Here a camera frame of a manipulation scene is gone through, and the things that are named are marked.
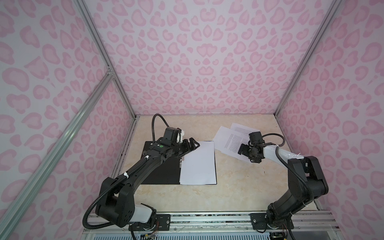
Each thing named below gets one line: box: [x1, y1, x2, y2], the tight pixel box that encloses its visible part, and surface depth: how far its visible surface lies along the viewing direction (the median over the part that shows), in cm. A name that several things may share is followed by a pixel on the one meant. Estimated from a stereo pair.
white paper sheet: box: [179, 141, 217, 185], surface depth 92 cm
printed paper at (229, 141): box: [212, 126, 251, 163], surface depth 108 cm
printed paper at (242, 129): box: [230, 122, 260, 136], surface depth 116 cm
